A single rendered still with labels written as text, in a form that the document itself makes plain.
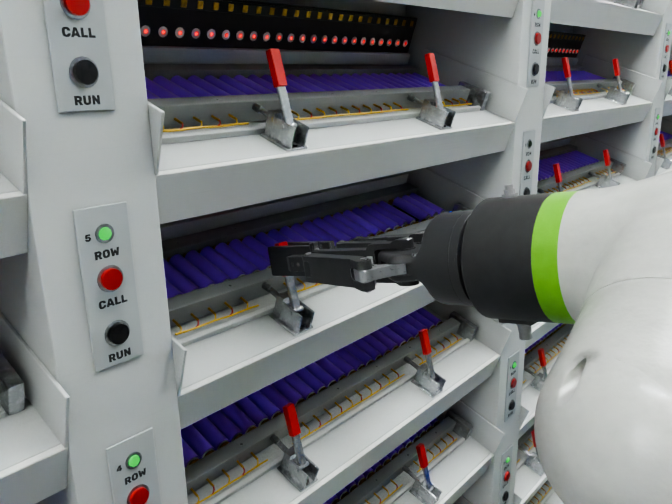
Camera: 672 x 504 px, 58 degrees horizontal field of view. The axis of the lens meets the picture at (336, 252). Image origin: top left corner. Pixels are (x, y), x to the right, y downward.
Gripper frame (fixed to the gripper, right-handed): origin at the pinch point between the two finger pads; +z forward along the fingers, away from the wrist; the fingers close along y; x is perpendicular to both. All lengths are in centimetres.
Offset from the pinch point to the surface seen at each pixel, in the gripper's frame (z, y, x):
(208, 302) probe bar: 6.8, -7.3, -2.8
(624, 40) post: 3, 115, 25
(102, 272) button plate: -1.6, -21.2, 3.9
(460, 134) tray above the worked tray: -2.1, 29.2, 9.7
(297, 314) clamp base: 1.1, -1.0, -5.6
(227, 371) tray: 1.3, -10.4, -8.1
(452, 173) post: 9.3, 44.6, 3.8
